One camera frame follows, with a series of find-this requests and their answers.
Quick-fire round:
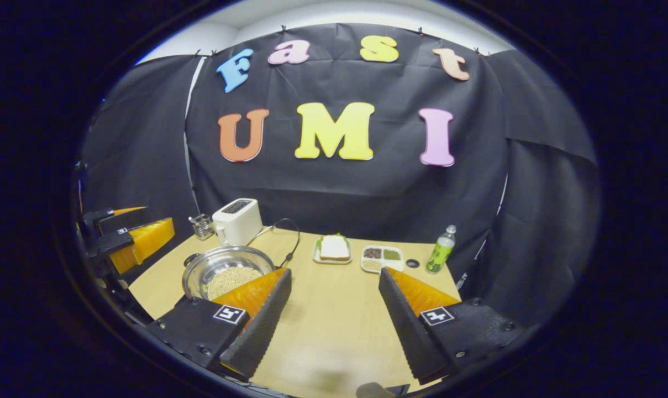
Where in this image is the green label drink bottle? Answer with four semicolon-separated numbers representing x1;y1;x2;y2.
425;224;457;274

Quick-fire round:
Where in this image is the pile of soybeans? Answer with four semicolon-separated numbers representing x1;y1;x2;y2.
207;266;262;301

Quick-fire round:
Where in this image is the white divided tray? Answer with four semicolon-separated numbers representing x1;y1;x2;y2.
360;245;405;274

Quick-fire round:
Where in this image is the white toaster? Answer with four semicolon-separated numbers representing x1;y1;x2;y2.
212;198;264;247

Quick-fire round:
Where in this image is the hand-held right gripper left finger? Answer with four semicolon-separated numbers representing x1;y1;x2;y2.
146;268;293;382

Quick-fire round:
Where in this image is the sandwich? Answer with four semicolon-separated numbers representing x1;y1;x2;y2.
319;234;351;261

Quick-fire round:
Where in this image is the stainless steel pot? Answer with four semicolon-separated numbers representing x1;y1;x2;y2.
182;246;276;302

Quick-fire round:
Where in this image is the black power cable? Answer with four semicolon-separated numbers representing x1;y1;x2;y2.
259;218;301;270

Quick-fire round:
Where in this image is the small glass cup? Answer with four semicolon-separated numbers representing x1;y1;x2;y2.
188;213;215;240

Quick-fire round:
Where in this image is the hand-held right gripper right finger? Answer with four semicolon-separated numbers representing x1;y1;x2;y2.
378;268;525;385

